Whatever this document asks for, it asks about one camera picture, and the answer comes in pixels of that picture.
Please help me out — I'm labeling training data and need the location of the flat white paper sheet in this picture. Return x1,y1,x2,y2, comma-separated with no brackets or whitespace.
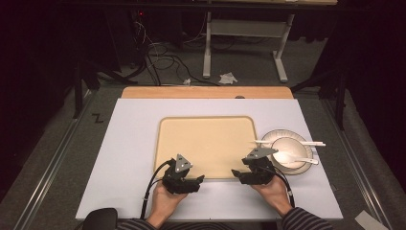
353,210,391,230

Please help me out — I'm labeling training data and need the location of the person's left hand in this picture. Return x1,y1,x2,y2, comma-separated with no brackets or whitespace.
149,185,190,221

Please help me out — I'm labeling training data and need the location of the black floor cable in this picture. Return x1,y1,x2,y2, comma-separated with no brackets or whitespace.
145,54,221,87

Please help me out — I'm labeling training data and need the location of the left hand-held gripper black cable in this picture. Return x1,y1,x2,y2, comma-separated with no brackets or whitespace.
140,159,173,219

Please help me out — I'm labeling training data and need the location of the hand-held gripper black cable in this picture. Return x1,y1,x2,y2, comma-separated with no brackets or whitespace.
271,166,296,209
140,159,173,219

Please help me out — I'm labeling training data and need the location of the black metal stand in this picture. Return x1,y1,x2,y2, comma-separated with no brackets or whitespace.
290,70,350,131
72,60,139,120

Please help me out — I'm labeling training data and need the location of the white plate with dark rim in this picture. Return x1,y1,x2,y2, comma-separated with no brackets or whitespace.
259,128,315,176

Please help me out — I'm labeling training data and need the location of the white board table cover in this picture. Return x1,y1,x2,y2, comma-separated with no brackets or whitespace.
75,98,344,221

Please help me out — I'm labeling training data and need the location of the tangle of thin cables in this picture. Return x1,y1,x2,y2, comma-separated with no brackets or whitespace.
133,18,180,70

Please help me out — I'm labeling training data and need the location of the dark device with red light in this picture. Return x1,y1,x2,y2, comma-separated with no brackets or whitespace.
104,8,147,66

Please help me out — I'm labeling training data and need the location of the white ceramic spoon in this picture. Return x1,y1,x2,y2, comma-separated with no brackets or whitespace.
277,150,320,167

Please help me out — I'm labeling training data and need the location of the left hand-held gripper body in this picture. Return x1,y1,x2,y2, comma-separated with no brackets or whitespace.
162,153,196,196

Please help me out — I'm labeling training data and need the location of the white metal desk frame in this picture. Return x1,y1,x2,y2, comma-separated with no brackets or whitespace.
202,11,296,84

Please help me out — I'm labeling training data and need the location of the large crumpled white paper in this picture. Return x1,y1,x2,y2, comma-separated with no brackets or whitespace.
218,72,238,85

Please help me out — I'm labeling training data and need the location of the person's right hand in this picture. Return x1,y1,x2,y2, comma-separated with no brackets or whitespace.
250,175,293,215

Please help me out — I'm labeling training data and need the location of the aluminium floor rail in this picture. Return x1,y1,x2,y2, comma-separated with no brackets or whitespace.
12,90,97,230
320,99,394,230

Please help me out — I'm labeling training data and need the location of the right hand-held gripper black cable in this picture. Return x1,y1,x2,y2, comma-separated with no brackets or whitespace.
271,166,296,209

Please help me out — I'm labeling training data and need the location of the beige plastic tray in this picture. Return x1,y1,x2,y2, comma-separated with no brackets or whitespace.
153,115,260,180

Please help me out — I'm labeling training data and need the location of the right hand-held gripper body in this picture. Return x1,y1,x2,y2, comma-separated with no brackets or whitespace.
241,147,279,186

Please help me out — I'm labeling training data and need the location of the white chopstick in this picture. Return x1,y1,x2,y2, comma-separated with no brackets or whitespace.
254,139,327,147
254,140,327,148

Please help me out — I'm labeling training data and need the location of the white bowl with dark rim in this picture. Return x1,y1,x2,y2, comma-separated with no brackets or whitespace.
271,136,309,171

